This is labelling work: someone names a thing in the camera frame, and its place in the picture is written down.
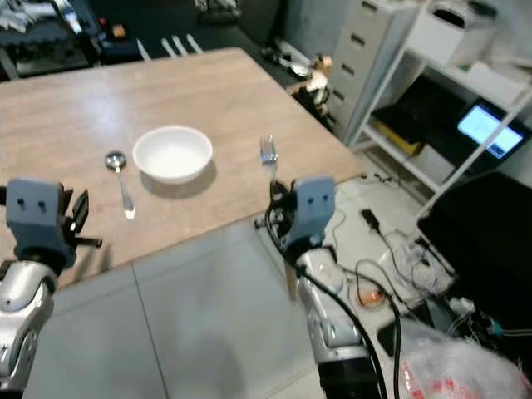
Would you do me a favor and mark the white round bowl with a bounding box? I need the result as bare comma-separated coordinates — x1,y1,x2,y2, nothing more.
132,125,214,185

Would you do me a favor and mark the white metal shelf rack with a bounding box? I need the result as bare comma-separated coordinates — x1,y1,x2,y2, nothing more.
349,0,532,219

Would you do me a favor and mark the silver metal spoon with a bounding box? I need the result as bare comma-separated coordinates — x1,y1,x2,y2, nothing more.
105,150,136,220

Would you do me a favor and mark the large black bag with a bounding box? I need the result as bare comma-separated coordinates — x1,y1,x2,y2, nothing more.
416,170,532,333

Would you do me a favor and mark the cluttered black desk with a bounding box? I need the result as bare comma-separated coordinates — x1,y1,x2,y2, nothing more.
0,0,126,80

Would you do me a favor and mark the small tan figurine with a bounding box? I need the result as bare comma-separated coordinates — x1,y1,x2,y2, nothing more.
302,53,333,106

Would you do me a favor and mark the black power adapter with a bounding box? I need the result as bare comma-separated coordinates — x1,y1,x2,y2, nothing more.
360,208,382,234

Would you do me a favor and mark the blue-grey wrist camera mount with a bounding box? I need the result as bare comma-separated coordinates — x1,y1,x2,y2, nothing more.
287,176,337,250
6,177,74,254

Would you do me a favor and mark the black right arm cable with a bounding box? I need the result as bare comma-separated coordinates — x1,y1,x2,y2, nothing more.
264,204,404,399

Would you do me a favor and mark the yellow box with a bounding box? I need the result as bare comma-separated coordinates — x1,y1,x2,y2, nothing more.
370,116,422,156

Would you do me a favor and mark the lit tablet screen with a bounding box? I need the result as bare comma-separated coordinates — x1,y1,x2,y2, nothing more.
456,103,526,160

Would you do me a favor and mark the silver metal fork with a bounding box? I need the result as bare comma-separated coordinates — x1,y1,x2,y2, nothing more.
259,135,280,185

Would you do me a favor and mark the grey drawer cabinet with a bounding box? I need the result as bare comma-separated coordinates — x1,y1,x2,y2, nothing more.
328,0,426,138

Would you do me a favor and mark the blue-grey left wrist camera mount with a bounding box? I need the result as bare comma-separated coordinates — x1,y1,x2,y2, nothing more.
6,177,74,254

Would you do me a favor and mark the white box appliance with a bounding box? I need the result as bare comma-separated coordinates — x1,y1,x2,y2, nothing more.
407,0,501,69

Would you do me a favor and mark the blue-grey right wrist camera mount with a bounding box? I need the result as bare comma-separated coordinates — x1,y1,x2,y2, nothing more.
287,176,337,250

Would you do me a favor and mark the clear plastic bag red print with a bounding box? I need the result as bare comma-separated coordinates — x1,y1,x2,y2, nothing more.
395,320,532,399

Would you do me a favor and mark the small orange object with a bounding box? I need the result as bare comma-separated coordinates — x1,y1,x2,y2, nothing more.
353,283,388,305

